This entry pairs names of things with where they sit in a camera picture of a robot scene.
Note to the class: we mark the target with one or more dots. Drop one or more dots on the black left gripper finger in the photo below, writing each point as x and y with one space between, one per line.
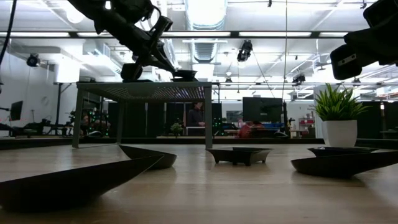
166 57
155 60

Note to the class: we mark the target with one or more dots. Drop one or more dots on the black aluminium table frame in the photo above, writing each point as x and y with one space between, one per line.
280 140

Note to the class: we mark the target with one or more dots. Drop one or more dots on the grey perforated metal shelf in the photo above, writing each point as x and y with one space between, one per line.
143 87

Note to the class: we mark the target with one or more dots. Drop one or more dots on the small black monitor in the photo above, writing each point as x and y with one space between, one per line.
16 110

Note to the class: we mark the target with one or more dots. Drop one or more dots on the large black monitor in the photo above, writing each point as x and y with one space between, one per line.
262 109

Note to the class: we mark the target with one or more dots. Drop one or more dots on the small background plant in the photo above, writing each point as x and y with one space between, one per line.
176 128

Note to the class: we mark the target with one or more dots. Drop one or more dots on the green plant in white pot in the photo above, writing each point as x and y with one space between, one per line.
340 133

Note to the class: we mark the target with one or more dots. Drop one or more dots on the black ceiling spotlight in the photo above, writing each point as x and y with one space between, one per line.
32 60
299 78

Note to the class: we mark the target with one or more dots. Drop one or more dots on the black small square mini plate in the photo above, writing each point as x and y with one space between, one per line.
335 151
239 157

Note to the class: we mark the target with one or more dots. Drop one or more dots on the person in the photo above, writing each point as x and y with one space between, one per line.
247 130
196 116
93 124

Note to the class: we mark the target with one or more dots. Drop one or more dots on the black large wavy square plate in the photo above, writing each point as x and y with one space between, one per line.
186 76

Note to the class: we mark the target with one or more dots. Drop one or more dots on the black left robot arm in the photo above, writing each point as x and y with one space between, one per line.
118 21

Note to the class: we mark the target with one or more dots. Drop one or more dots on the black overhead camera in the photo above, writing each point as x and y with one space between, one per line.
244 51

